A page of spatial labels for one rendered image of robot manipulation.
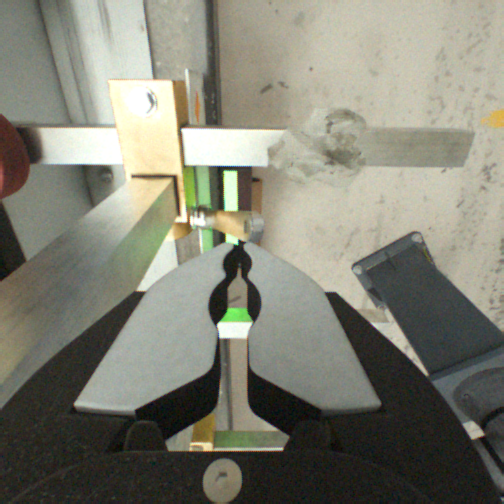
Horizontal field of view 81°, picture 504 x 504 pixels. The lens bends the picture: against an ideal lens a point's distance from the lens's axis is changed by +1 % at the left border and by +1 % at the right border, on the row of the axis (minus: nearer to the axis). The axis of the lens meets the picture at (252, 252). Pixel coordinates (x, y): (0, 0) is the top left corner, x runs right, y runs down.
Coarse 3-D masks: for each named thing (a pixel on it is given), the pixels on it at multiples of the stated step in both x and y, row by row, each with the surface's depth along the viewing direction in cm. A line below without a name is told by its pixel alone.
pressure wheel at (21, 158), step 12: (0, 120) 22; (0, 132) 21; (12, 132) 22; (0, 144) 21; (12, 144) 22; (24, 144) 23; (0, 156) 21; (12, 156) 22; (24, 156) 23; (0, 168) 21; (12, 168) 22; (24, 168) 24; (0, 180) 22; (12, 180) 23; (24, 180) 25; (0, 192) 22; (12, 192) 24
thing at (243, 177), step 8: (240, 176) 42; (248, 176) 42; (240, 184) 43; (248, 184) 43; (240, 192) 43; (248, 192) 43; (240, 200) 44; (248, 200) 44; (240, 208) 45; (248, 208) 45; (240, 240) 47; (240, 264) 50
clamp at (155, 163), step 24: (120, 96) 22; (168, 96) 22; (120, 120) 23; (144, 120) 23; (168, 120) 23; (120, 144) 24; (144, 144) 24; (168, 144) 24; (144, 168) 25; (168, 168) 25; (192, 168) 30; (192, 192) 30
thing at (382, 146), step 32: (32, 128) 24; (64, 128) 24; (96, 128) 24; (192, 128) 25; (224, 128) 25; (256, 128) 25; (384, 128) 26; (416, 128) 26; (448, 128) 27; (32, 160) 25; (64, 160) 25; (96, 160) 26; (192, 160) 26; (224, 160) 26; (256, 160) 26; (384, 160) 26; (416, 160) 26; (448, 160) 26
